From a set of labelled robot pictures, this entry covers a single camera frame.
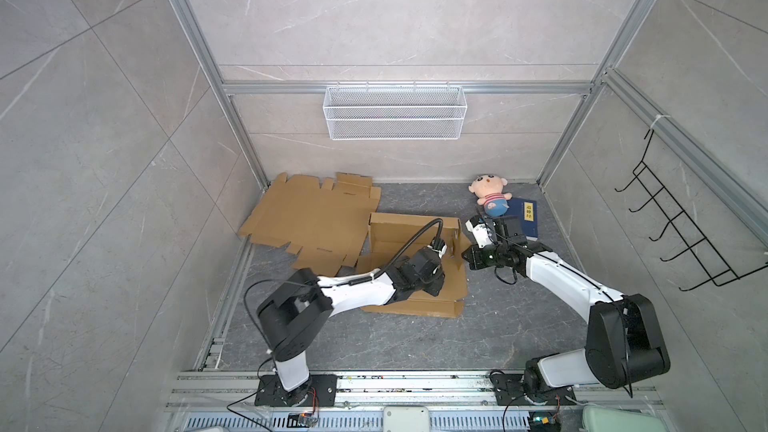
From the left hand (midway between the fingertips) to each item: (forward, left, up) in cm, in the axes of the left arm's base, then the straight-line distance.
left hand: (442, 269), depth 86 cm
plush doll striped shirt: (+34, -24, -3) cm, 41 cm away
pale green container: (-37, -34, -5) cm, 50 cm away
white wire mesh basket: (+49, +12, +21) cm, 54 cm away
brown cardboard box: (+16, +15, -2) cm, 22 cm away
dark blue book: (+27, -38, -7) cm, 47 cm away
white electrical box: (-35, +13, -7) cm, 38 cm away
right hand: (+6, -8, 0) cm, 10 cm away
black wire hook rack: (-8, -51, +24) cm, 57 cm away
